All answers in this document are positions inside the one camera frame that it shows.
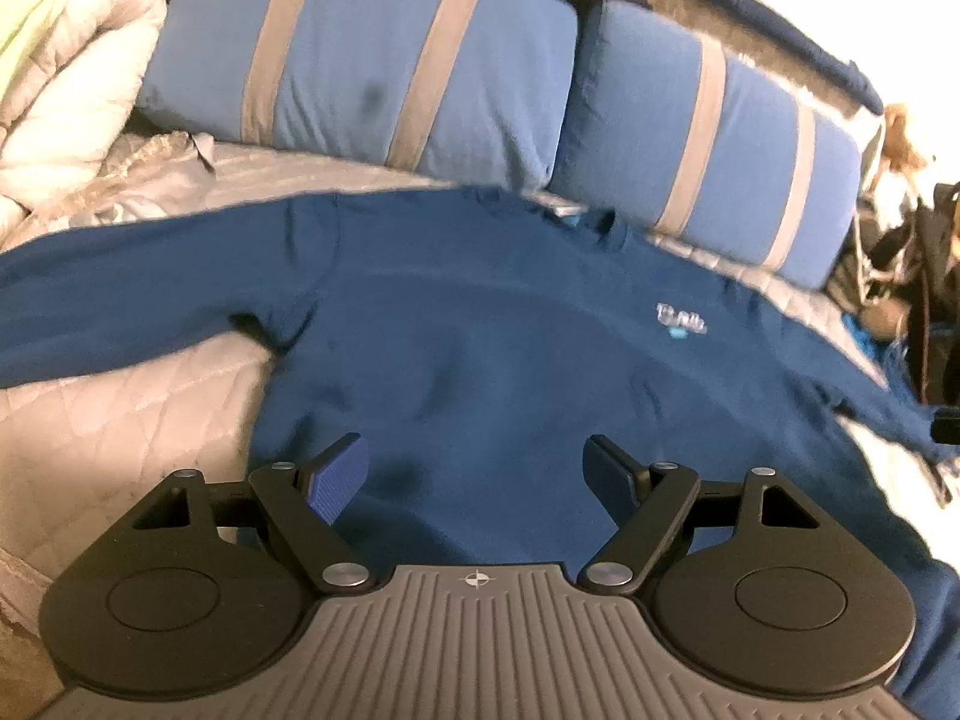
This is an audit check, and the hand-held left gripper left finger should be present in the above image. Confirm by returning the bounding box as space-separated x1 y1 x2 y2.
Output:
129 433 383 591

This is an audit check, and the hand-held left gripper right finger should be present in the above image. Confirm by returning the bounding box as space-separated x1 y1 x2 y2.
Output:
577 434 824 593

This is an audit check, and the blue sweatshirt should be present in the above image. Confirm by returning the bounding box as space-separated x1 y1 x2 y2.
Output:
0 186 960 720

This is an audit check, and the pile of dark clutter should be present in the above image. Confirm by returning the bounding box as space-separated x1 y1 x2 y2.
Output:
825 103 960 410

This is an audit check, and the grey quilted bedspread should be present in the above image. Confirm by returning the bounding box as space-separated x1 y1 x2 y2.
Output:
0 131 960 706

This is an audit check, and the blue pillow with grey stripes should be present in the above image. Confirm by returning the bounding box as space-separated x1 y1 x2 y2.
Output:
135 0 580 192
546 0 862 290

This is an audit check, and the dark blue blanket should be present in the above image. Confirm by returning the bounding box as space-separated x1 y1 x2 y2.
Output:
645 0 886 117

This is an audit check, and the white quilted comforter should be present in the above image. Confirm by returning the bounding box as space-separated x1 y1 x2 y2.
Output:
0 0 169 230

